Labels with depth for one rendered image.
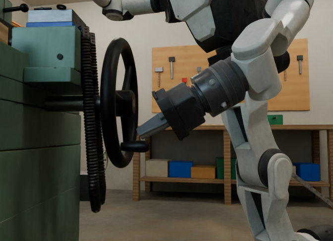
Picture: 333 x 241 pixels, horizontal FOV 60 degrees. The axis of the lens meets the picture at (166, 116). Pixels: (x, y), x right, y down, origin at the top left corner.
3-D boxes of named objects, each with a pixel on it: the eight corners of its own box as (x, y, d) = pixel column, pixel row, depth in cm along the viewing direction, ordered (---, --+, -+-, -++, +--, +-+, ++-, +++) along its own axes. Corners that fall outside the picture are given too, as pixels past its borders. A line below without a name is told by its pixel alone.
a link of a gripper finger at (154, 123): (136, 129, 57) (163, 113, 56) (140, 140, 54) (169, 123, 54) (133, 124, 55) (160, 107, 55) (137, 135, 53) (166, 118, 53)
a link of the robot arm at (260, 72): (240, 121, 55) (293, 91, 54) (221, 76, 49) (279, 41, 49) (216, 97, 64) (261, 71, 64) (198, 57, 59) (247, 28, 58)
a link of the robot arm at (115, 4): (83, -24, 119) (108, -1, 137) (81, 1, 118) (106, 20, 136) (105, -27, 115) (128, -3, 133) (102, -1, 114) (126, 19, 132)
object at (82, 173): (92, 201, 86) (92, 174, 87) (52, 201, 87) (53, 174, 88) (100, 195, 95) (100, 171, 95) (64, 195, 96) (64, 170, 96)
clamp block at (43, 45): (74, 68, 57) (74, 24, 58) (8, 69, 58) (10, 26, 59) (96, 82, 72) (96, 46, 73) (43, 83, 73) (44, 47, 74)
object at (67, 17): (72, 27, 59) (73, 0, 60) (21, 28, 60) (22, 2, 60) (92, 46, 72) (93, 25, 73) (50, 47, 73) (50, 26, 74)
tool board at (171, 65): (310, 109, 352) (308, 37, 358) (151, 112, 389) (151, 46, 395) (309, 110, 356) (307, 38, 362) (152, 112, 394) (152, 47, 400)
